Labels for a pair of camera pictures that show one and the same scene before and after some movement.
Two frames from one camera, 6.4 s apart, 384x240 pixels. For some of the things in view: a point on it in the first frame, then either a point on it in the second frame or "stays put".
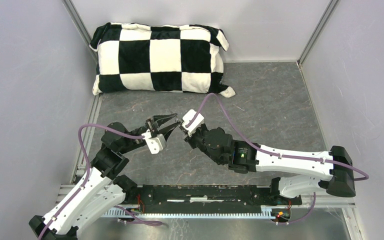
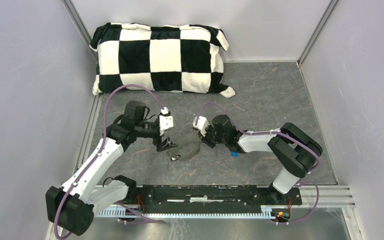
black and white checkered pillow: x=183 y=58 stays put
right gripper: x=190 y=138 -> x=205 y=139
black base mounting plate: x=190 y=196 stays put
